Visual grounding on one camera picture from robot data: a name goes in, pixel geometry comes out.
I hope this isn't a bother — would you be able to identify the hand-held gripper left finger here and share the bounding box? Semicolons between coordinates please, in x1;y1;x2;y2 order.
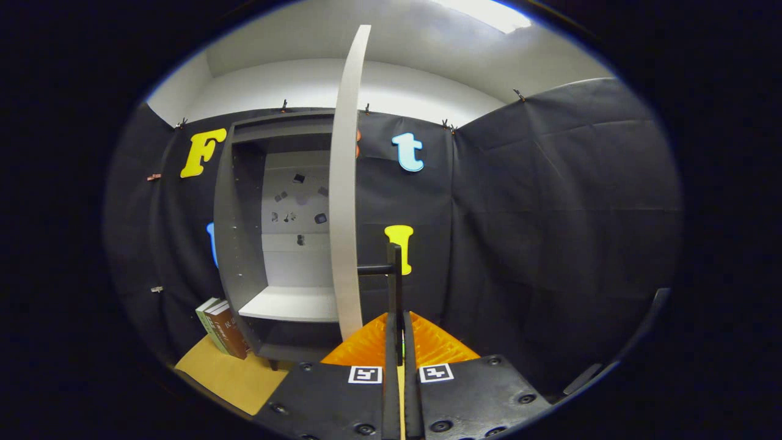
252;312;403;440

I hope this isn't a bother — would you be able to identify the grey cabinet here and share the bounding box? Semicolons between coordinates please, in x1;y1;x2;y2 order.
213;109;344;372

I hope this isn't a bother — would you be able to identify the long ceiling light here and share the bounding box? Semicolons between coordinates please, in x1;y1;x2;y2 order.
428;0;532;35

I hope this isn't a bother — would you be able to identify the brown book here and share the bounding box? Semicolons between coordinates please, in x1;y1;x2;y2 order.
205;300;249;360

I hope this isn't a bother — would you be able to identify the dark curved bar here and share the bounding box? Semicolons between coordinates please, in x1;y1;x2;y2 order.
562;287;673;397

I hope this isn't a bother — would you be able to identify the black door handle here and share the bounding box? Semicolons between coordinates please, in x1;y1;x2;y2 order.
357;243;404;352

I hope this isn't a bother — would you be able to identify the black backdrop cloth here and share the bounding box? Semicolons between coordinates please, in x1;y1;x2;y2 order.
103;78;684;404

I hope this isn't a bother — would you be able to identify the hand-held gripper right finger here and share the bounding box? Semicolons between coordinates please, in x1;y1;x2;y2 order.
402;312;554;440

